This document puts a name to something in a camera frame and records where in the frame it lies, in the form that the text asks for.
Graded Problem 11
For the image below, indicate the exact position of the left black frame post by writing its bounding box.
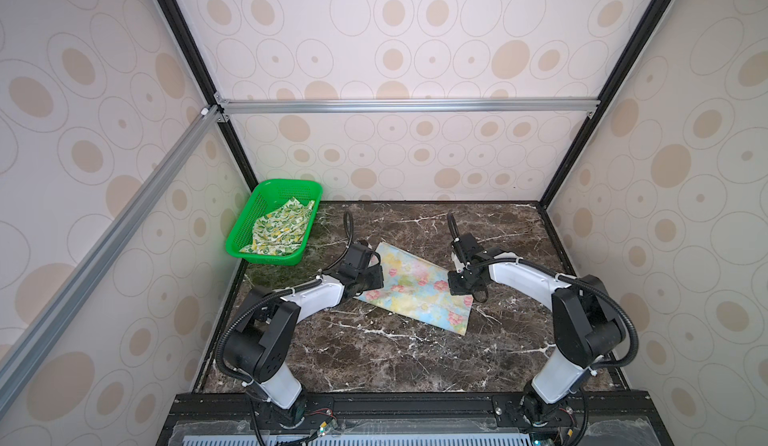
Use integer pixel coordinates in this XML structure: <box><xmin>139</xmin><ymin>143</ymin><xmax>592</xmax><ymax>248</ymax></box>
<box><xmin>156</xmin><ymin>0</ymin><xmax>258</xmax><ymax>190</ymax></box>

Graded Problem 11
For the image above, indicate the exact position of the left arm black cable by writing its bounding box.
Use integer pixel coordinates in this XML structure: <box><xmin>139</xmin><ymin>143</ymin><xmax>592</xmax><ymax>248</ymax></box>
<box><xmin>214</xmin><ymin>210</ymin><xmax>383</xmax><ymax>387</ymax></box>

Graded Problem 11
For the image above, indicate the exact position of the black frame post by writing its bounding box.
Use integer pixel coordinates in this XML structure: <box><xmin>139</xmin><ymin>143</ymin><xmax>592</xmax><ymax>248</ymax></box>
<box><xmin>539</xmin><ymin>0</ymin><xmax>674</xmax><ymax>210</ymax></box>
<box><xmin>156</xmin><ymin>0</ymin><xmax>258</xmax><ymax>190</ymax></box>

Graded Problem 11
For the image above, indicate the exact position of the green plastic basket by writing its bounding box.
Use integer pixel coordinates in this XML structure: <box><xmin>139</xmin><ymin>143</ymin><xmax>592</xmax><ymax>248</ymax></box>
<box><xmin>225</xmin><ymin>179</ymin><xmax>323</xmax><ymax>266</ymax></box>

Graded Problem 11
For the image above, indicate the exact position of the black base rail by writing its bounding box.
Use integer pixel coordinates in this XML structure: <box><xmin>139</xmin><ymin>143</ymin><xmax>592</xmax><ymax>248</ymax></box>
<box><xmin>157</xmin><ymin>390</ymin><xmax>672</xmax><ymax>445</ymax></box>

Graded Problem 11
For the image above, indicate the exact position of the horizontal aluminium rail back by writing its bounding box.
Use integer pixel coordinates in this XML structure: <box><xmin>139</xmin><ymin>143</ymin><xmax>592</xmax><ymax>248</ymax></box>
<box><xmin>220</xmin><ymin>98</ymin><xmax>600</xmax><ymax>115</ymax></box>

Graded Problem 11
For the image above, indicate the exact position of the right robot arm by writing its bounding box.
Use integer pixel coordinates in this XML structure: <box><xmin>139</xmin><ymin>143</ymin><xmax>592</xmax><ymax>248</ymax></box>
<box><xmin>448</xmin><ymin>233</ymin><xmax>640</xmax><ymax>426</ymax></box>

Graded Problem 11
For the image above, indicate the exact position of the green yellow patterned skirt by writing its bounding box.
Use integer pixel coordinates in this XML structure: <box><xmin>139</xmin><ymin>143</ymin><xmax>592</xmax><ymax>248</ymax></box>
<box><xmin>240</xmin><ymin>197</ymin><xmax>315</xmax><ymax>256</ymax></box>

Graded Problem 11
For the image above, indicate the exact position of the diagonal aluminium rail left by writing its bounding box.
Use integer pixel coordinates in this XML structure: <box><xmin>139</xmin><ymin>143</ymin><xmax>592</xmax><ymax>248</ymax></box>
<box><xmin>1</xmin><ymin>104</ymin><xmax>222</xmax><ymax>415</ymax></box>

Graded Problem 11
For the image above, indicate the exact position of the pastel floral skirt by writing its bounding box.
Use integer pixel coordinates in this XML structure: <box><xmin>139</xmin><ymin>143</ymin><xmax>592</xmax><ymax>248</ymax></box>
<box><xmin>358</xmin><ymin>242</ymin><xmax>474</xmax><ymax>336</ymax></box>

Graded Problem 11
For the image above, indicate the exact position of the right black frame post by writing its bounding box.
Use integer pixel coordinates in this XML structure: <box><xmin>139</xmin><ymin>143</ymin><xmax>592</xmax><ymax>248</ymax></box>
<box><xmin>539</xmin><ymin>0</ymin><xmax>674</xmax><ymax>210</ymax></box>

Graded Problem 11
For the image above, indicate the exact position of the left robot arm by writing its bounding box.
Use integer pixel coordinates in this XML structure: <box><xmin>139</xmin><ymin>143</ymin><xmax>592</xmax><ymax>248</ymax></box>
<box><xmin>214</xmin><ymin>240</ymin><xmax>384</xmax><ymax>426</ymax></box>

